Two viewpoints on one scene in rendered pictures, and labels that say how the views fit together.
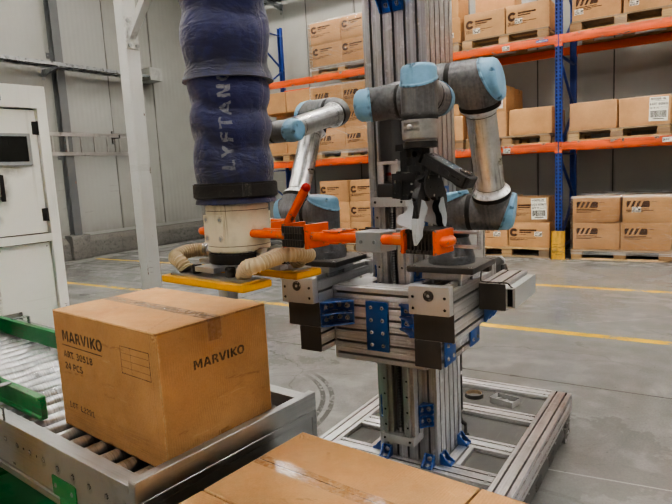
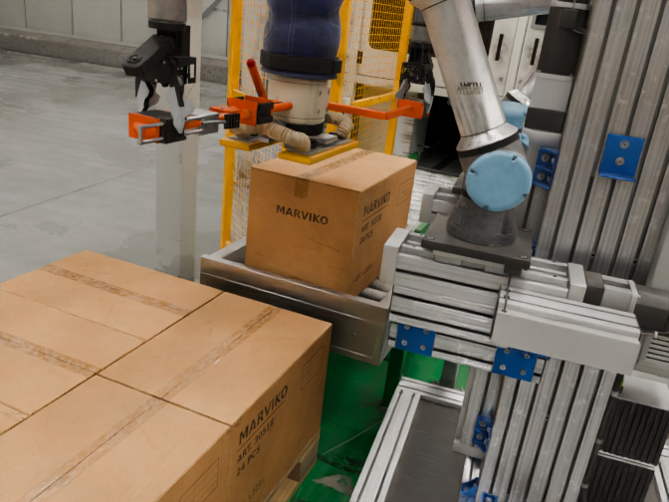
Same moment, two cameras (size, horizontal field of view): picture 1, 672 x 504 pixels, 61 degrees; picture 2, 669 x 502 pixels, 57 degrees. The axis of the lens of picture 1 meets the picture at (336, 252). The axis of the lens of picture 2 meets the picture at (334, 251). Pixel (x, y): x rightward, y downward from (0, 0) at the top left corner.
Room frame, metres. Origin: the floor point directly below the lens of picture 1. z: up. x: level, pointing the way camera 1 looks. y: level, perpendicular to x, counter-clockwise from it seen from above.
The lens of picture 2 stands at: (1.16, -1.52, 1.46)
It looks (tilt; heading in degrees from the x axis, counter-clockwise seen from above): 21 degrees down; 72
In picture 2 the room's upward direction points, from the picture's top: 7 degrees clockwise
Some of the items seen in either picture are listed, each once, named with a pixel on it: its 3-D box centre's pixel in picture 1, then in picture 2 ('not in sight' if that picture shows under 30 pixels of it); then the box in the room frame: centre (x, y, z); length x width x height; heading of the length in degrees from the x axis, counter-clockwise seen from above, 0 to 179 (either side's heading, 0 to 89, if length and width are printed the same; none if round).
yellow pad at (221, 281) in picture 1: (213, 274); (265, 131); (1.50, 0.33, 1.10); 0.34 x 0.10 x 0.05; 50
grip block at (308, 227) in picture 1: (305, 234); (250, 110); (1.41, 0.07, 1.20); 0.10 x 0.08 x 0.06; 140
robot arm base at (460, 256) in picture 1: (451, 246); (484, 212); (1.86, -0.38, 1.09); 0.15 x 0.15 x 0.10
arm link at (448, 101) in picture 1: (426, 98); not in sight; (1.29, -0.22, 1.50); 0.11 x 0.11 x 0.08; 63
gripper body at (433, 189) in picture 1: (418, 171); (168, 54); (1.20, -0.18, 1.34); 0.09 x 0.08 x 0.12; 49
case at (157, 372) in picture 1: (161, 365); (334, 215); (1.83, 0.59, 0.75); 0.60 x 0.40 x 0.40; 50
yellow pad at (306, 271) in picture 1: (266, 264); (322, 143); (1.64, 0.20, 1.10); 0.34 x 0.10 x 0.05; 50
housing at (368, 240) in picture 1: (376, 240); (198, 122); (1.27, -0.09, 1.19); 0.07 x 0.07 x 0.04; 50
